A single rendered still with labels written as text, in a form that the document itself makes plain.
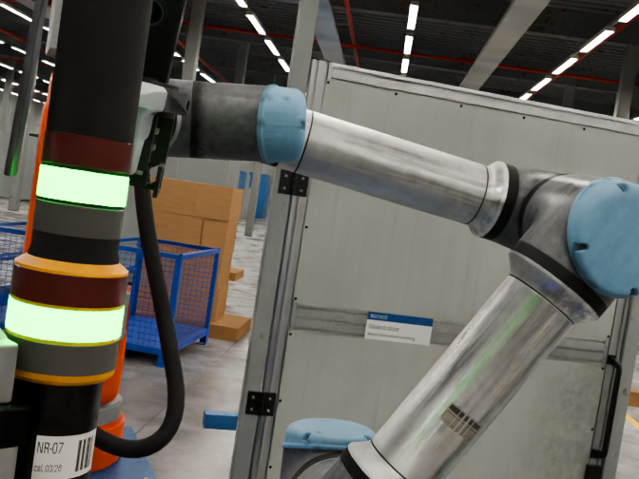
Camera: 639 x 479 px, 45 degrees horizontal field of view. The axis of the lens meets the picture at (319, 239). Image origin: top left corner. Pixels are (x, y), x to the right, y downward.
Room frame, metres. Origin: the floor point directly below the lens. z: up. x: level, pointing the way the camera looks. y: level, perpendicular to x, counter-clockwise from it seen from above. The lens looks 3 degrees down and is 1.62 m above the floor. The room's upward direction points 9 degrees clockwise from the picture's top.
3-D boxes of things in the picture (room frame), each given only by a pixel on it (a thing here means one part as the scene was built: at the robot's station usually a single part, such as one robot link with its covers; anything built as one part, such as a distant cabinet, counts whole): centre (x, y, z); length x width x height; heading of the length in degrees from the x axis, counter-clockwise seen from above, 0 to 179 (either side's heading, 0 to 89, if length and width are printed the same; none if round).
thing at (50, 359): (0.30, 0.09, 1.55); 0.04 x 0.04 x 0.01
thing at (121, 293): (0.30, 0.09, 1.57); 0.04 x 0.04 x 0.01
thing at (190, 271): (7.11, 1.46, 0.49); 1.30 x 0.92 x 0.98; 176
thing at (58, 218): (0.30, 0.09, 1.60); 0.03 x 0.03 x 0.01
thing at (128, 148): (0.30, 0.09, 1.62); 0.03 x 0.03 x 0.01
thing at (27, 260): (0.30, 0.09, 1.56); 0.04 x 0.04 x 0.05
